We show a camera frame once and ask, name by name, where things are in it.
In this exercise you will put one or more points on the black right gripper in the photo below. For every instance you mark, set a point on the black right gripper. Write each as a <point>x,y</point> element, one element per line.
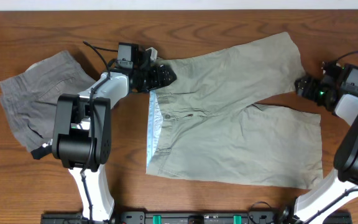
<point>307,86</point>

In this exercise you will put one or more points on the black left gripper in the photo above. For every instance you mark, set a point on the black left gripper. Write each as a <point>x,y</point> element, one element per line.
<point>158,81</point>

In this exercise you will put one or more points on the khaki green shorts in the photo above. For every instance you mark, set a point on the khaki green shorts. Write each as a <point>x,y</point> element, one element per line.
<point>211,123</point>

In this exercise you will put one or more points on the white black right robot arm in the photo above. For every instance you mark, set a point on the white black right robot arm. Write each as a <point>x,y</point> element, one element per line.
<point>338,94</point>

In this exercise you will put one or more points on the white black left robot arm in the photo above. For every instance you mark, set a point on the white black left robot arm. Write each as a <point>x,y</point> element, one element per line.
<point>82,130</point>

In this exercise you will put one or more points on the folded grey shorts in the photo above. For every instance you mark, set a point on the folded grey shorts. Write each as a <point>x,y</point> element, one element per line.
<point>30,99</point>

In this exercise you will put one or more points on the black patterned folded garment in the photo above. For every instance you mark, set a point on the black patterned folded garment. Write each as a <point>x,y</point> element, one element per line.
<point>44,150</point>

